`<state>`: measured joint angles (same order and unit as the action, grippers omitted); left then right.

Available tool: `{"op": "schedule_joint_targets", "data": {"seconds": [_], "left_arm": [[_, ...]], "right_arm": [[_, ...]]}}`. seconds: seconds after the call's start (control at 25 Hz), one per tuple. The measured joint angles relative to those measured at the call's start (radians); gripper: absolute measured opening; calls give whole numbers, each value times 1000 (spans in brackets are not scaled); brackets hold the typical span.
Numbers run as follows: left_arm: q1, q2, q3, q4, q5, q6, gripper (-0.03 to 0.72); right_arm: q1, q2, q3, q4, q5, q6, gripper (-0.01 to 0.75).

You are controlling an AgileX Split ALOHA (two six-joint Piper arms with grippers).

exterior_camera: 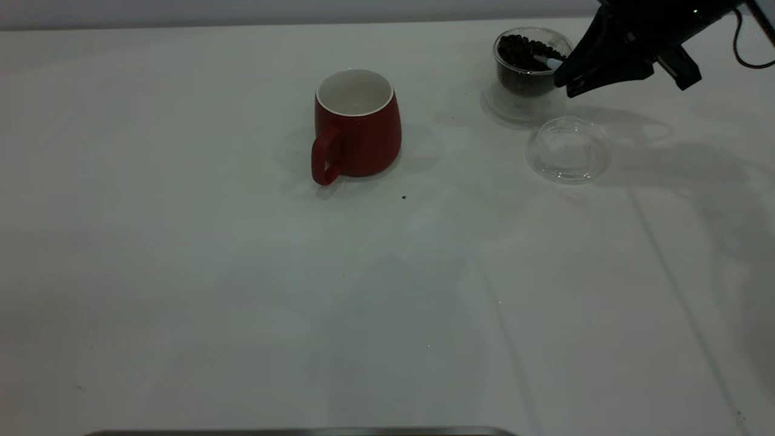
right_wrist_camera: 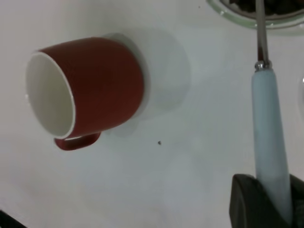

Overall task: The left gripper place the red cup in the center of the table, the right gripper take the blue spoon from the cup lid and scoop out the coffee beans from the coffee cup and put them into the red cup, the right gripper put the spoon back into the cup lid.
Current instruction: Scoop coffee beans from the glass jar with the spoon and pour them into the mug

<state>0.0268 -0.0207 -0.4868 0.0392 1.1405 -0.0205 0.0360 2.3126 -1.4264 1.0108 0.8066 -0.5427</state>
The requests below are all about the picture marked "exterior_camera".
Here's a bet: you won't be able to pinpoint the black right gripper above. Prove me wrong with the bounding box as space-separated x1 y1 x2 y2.
553 0 744 98

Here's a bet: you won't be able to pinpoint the red ceramic mug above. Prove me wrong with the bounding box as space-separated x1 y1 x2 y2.
311 68 402 187

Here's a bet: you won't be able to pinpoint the dark coffee beans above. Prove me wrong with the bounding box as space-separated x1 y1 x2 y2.
496 34 567 97

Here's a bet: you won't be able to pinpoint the glass bowl of coffee beans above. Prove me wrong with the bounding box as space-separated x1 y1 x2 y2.
481 27 575 125

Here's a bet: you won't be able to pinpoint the black looped cable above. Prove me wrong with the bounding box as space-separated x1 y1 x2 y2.
733 7 775 70

